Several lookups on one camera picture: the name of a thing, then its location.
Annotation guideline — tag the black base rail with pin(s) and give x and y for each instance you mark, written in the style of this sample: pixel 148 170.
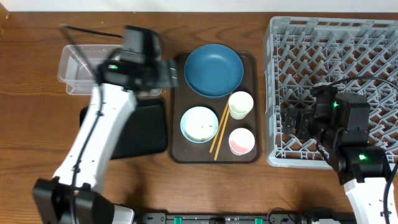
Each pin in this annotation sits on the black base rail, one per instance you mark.
pixel 275 216

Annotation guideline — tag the wooden chopstick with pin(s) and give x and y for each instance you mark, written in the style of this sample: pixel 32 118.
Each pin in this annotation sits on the wooden chopstick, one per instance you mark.
pixel 219 125
pixel 220 134

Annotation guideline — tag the black waste tray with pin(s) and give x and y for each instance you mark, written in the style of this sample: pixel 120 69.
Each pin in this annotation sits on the black waste tray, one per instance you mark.
pixel 145 131

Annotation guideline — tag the pink cup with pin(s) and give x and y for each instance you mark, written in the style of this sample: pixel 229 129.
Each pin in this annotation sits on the pink cup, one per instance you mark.
pixel 241 141

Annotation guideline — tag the dark blue bowl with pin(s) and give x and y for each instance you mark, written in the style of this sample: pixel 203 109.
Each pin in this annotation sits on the dark blue bowl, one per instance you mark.
pixel 213 70

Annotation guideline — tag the light blue bowl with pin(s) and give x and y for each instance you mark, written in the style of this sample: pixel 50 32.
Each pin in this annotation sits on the light blue bowl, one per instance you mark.
pixel 199 112

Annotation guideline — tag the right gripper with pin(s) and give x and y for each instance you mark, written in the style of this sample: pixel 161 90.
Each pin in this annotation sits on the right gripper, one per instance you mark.
pixel 305 116

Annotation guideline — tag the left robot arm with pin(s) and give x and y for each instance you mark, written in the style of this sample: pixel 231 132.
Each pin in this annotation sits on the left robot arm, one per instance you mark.
pixel 73 195

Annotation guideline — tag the cream white cup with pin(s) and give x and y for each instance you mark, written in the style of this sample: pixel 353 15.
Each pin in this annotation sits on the cream white cup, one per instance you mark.
pixel 240 104

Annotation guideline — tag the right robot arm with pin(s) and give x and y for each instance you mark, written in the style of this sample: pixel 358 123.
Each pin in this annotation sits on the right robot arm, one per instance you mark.
pixel 339 122

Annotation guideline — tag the rice pile with nuts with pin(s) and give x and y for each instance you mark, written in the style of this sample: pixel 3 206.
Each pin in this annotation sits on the rice pile with nuts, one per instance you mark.
pixel 199 130

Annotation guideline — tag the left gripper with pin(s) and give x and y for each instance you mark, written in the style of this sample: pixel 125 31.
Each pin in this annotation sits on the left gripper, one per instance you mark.
pixel 170 73

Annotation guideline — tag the grey dishwasher rack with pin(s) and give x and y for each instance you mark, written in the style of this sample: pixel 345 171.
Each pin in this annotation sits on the grey dishwasher rack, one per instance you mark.
pixel 359 55

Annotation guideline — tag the clear plastic bin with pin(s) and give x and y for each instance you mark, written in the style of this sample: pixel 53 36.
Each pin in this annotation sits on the clear plastic bin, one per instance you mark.
pixel 73 71

